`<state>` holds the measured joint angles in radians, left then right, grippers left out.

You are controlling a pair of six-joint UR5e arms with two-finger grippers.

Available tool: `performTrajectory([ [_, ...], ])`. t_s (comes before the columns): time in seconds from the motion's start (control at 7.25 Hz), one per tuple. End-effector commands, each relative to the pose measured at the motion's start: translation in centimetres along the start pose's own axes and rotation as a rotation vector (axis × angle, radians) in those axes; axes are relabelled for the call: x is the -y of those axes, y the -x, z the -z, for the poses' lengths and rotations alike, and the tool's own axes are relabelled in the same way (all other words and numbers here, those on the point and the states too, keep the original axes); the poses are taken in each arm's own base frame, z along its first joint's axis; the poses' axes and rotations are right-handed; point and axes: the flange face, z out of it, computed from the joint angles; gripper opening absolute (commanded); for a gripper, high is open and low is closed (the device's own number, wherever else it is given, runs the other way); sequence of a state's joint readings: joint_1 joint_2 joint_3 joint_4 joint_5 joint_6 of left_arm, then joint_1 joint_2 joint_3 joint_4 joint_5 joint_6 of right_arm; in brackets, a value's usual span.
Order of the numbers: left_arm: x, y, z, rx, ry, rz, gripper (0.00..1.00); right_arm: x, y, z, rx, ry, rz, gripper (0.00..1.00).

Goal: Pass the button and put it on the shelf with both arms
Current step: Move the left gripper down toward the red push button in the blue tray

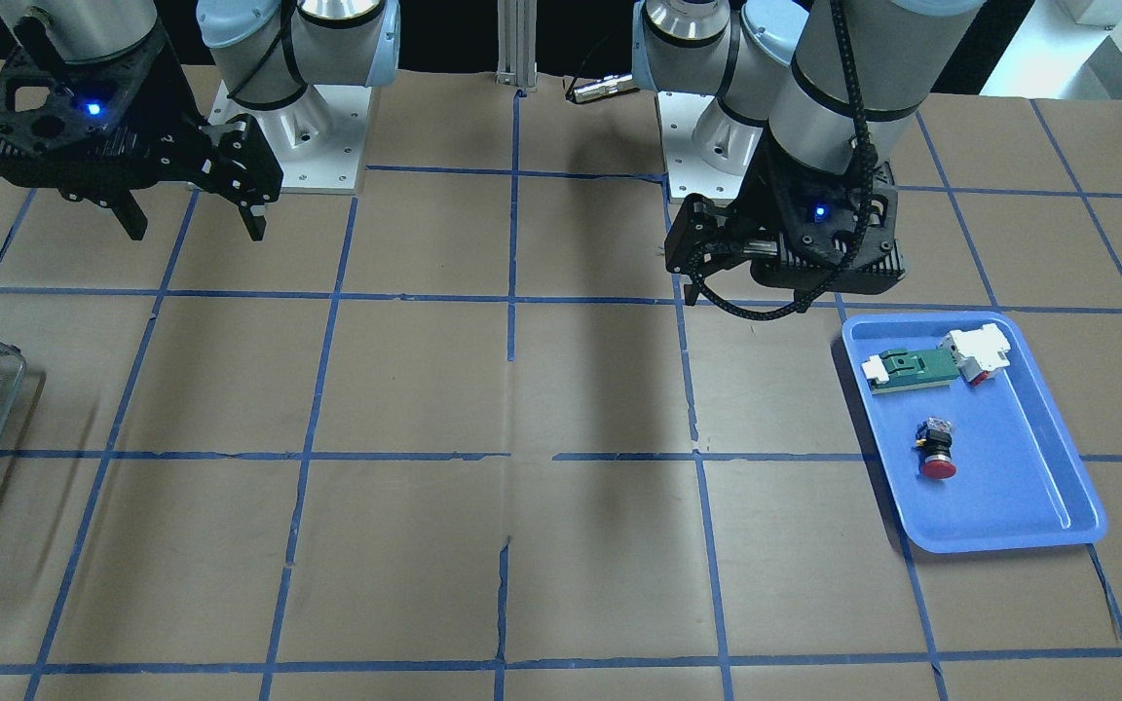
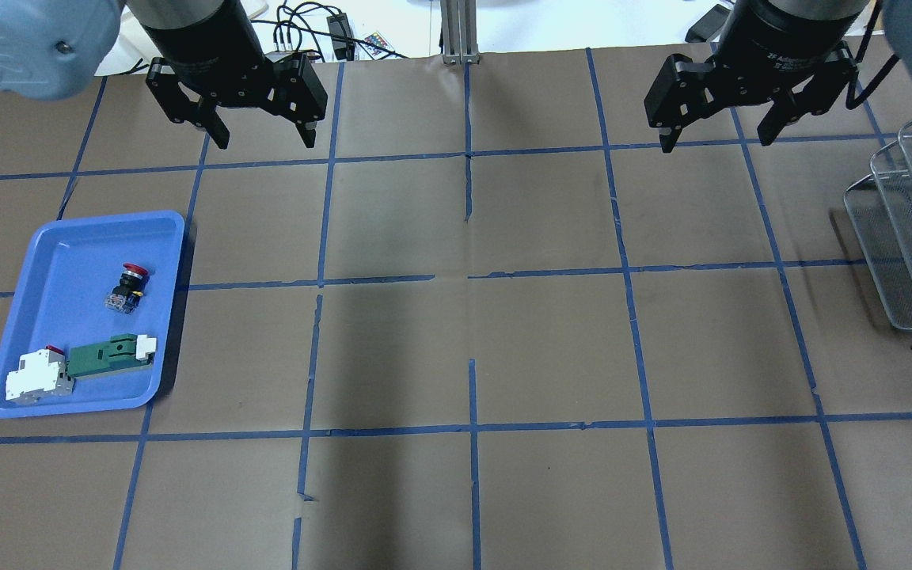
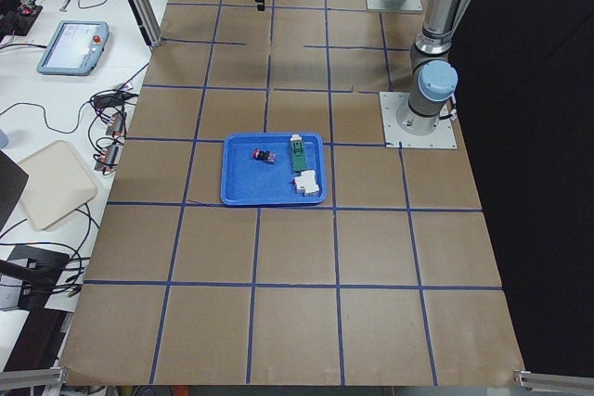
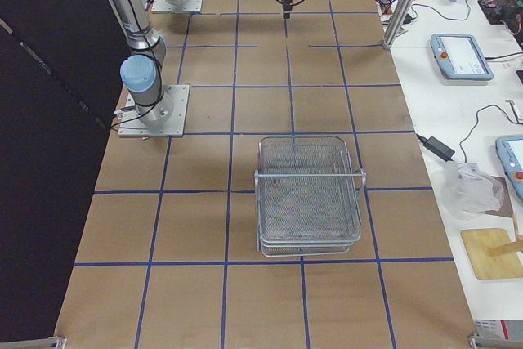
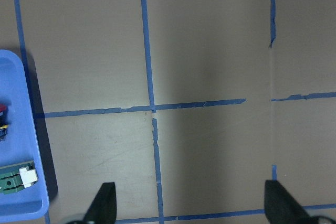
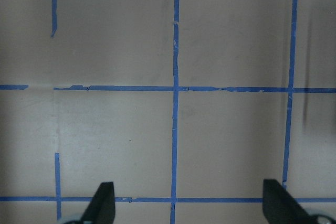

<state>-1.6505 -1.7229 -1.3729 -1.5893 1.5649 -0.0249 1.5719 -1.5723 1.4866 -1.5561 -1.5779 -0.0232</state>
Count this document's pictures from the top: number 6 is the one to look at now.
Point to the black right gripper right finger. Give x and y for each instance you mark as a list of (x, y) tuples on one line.
[(279, 207)]

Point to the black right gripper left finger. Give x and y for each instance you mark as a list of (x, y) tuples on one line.
[(102, 206)]

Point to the brown paper table mat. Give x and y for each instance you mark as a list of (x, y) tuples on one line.
[(186, 105)]

